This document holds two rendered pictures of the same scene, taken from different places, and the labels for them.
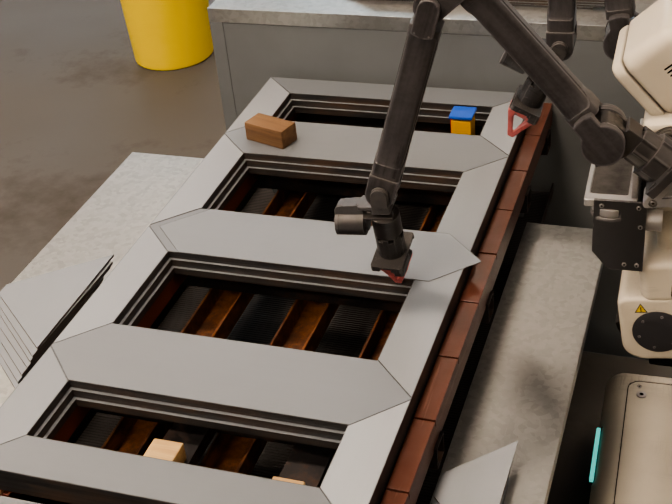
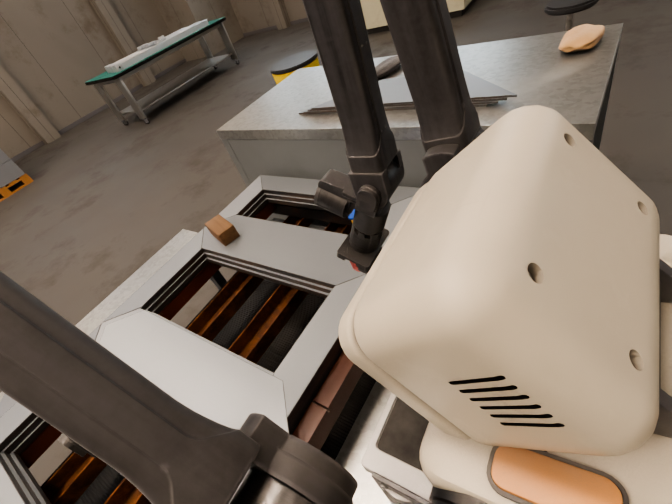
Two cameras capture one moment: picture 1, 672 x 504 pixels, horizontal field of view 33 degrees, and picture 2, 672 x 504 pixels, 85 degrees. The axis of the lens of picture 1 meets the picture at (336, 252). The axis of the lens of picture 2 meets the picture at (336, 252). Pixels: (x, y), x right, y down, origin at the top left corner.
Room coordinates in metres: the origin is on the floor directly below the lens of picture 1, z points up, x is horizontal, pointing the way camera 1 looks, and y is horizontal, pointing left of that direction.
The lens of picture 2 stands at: (1.75, -0.63, 1.52)
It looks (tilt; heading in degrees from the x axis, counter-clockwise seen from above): 40 degrees down; 26
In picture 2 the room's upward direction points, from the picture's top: 23 degrees counter-clockwise
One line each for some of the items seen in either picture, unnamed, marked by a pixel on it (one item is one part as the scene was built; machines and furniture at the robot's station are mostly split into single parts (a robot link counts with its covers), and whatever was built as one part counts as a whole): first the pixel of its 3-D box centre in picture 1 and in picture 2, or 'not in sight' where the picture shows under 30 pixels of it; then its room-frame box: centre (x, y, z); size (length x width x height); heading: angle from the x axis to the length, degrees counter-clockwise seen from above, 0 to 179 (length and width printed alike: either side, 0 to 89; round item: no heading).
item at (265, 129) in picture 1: (270, 130); (222, 229); (2.59, 0.13, 0.89); 0.12 x 0.06 x 0.05; 51
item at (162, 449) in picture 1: (164, 457); not in sight; (1.55, 0.35, 0.79); 0.06 x 0.05 x 0.04; 68
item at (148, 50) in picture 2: not in sight; (171, 67); (8.27, 4.14, 0.48); 2.67 x 1.03 x 0.97; 161
